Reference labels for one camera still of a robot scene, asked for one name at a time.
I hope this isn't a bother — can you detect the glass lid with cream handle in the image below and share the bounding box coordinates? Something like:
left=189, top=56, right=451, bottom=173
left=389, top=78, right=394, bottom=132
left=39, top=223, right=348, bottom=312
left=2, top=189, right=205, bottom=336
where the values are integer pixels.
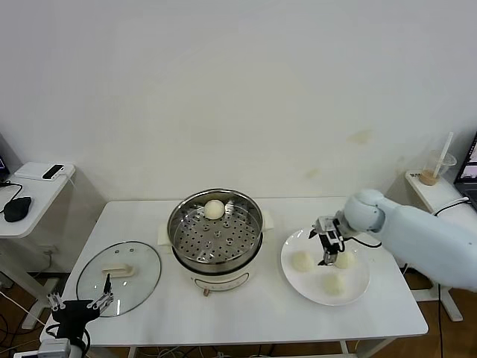
left=76, top=241, right=163, bottom=318

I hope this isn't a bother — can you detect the white drinking straw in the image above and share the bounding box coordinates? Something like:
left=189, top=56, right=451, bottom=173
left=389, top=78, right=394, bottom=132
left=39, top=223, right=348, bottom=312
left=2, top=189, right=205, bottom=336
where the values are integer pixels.
left=434, top=132, right=455, bottom=176

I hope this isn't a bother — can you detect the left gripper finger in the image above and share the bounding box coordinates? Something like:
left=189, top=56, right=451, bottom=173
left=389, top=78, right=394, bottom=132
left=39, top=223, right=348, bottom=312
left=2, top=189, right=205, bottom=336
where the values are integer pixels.
left=86, top=273, right=115, bottom=313
left=46, top=292, right=67, bottom=311

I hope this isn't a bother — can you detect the laptop beside black mouse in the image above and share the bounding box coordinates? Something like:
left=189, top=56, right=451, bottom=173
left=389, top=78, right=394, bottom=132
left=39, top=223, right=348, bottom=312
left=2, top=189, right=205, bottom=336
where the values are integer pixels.
left=0, top=132, right=12, bottom=186

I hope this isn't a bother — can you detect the black laptop power cable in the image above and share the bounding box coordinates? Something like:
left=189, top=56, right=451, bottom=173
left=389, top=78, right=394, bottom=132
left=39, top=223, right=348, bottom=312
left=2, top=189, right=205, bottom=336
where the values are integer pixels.
left=403, top=197, right=471, bottom=358

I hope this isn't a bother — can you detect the white side table with mouse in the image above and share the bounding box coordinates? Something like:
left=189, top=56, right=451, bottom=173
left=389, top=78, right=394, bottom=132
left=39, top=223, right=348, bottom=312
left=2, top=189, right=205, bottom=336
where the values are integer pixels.
left=0, top=161, right=109, bottom=330

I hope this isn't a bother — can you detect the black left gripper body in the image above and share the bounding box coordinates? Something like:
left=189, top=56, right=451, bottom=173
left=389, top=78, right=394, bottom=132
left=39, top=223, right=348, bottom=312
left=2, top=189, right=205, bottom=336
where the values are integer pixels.
left=51, top=299, right=101, bottom=339

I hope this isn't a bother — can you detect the white side table with cup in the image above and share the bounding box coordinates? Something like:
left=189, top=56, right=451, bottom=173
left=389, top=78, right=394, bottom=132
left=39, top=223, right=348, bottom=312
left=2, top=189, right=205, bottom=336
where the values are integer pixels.
left=387, top=169, right=477, bottom=324

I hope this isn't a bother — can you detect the cream electric cooker pot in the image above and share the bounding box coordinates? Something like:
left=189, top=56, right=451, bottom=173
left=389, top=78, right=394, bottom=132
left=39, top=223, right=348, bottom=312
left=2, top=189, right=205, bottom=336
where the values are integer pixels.
left=158, top=208, right=277, bottom=296

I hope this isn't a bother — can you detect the black computer mouse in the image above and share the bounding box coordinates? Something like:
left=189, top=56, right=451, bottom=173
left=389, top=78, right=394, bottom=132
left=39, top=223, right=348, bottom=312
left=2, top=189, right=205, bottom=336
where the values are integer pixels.
left=3, top=196, right=33, bottom=223

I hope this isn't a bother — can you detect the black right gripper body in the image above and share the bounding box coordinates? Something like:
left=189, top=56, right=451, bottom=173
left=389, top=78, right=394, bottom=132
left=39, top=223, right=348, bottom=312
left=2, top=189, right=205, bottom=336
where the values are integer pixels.
left=326, top=212, right=351, bottom=243

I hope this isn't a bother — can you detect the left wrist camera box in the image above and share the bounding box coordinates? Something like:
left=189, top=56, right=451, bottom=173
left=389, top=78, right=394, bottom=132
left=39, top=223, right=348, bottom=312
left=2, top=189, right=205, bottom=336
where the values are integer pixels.
left=37, top=338, right=72, bottom=357

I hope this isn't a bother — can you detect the white floor cable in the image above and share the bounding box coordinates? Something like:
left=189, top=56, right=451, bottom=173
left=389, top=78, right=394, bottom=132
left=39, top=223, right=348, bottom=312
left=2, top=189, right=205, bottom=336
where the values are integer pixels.
left=0, top=289, right=49, bottom=325

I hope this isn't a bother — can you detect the clear plastic drink cup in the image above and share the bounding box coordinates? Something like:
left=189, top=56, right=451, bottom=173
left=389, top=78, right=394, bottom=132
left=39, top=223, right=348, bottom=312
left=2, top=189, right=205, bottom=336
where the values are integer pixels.
left=420, top=149, right=458, bottom=186

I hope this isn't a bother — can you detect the stainless steel steamer basket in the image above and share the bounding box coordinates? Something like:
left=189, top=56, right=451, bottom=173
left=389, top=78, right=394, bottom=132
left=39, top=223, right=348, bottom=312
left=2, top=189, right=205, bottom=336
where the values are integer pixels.
left=166, top=189, right=265, bottom=273

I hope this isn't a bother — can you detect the white steamed baozi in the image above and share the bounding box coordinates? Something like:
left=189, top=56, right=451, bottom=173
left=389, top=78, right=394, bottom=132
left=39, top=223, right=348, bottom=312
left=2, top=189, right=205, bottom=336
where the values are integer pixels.
left=333, top=249, right=358, bottom=270
left=291, top=251, right=316, bottom=272
left=321, top=274, right=347, bottom=296
left=203, top=199, right=226, bottom=221

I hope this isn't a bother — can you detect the black mouse cable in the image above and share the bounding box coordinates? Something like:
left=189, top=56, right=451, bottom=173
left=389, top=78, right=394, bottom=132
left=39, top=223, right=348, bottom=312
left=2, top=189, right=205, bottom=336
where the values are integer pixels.
left=0, top=180, right=24, bottom=216

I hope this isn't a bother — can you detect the white round plate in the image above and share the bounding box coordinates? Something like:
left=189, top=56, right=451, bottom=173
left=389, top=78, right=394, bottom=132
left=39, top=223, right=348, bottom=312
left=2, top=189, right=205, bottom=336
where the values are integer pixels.
left=280, top=227, right=372, bottom=307

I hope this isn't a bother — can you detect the laptop beside drink cup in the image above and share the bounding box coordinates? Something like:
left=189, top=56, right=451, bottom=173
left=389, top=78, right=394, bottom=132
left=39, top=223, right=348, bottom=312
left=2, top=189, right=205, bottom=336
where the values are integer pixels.
left=453, top=130, right=477, bottom=210

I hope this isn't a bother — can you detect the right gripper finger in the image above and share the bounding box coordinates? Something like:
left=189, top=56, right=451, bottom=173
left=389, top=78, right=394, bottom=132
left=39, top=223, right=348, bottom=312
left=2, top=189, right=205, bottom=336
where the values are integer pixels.
left=316, top=234, right=339, bottom=267
left=308, top=217, right=331, bottom=239

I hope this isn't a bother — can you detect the white wall power socket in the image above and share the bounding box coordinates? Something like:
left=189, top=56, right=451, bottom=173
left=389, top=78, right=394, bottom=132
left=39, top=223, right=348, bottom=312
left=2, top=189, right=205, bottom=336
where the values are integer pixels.
left=40, top=244, right=60, bottom=262

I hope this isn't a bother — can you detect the black white smartphone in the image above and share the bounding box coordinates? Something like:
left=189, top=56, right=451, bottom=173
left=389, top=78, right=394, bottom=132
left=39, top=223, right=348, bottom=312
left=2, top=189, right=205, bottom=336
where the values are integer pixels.
left=42, top=164, right=66, bottom=180

